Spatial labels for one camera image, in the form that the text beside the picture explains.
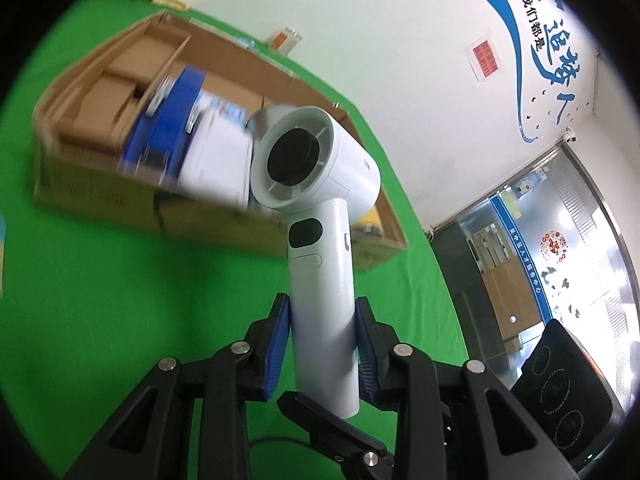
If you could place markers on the blue plastic bag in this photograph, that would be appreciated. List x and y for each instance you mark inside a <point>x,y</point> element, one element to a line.
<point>248,43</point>

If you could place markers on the red wall sign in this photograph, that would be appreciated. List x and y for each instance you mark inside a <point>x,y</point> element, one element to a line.
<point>485,57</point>

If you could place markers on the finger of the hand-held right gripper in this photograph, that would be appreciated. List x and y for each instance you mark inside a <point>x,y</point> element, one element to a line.
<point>325,425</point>

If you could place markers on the glass door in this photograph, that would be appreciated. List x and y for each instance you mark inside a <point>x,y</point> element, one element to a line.
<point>525,260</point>

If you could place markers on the white hair dryer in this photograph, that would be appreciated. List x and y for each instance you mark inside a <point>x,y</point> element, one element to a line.
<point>322,280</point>

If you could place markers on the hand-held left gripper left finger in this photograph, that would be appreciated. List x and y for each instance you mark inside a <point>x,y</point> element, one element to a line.
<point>277,350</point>

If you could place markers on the small orange jar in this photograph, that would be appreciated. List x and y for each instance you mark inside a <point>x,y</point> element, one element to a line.
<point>287,40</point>

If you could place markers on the brown cardboard box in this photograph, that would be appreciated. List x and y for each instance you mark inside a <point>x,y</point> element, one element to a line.
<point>100,195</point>

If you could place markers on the blue wall decal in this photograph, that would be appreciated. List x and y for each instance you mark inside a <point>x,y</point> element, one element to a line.
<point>497,0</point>

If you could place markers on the blue box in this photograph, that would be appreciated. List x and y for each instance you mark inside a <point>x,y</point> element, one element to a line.
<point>165,120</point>

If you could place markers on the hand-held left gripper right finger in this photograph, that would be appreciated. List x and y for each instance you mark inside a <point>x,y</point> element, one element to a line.
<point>365,360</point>

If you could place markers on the yellow jar with black lid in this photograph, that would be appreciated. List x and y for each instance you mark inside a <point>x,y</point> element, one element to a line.
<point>370,220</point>

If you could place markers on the yellow packet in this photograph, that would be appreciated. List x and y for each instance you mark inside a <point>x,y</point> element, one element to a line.
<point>175,0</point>

